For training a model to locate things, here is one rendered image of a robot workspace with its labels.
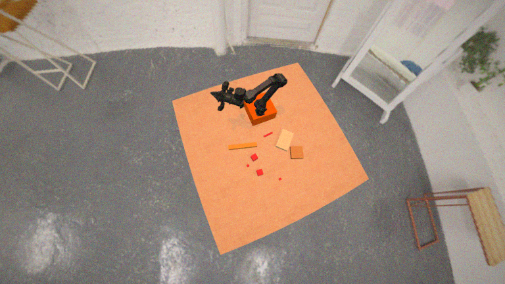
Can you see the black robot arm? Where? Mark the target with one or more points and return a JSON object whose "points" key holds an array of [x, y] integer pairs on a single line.
{"points": [[240, 95]]}

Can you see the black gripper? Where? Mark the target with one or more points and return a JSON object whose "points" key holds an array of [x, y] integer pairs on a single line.
{"points": [[222, 96]]}

